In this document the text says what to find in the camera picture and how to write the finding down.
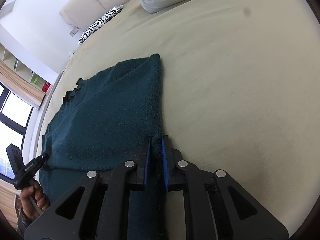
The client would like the left hand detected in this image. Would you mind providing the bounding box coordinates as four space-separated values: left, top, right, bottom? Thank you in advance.
20 180 50 221

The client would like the zebra print pillow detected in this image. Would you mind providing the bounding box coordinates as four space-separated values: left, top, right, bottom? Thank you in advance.
79 5 123 44

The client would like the black framed window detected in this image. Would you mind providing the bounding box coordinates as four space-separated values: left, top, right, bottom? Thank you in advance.
0 85 33 184

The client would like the wall switch plate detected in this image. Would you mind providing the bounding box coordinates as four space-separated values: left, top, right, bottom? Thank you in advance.
69 28 79 37

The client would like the beige bed with sheet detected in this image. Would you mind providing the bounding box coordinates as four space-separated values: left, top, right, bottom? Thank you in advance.
42 0 319 235

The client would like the dark green knit sweater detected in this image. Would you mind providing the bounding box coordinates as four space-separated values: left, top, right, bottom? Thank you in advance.
38 52 167 240

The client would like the red box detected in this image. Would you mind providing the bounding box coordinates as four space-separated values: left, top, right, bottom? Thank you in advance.
41 82 51 93

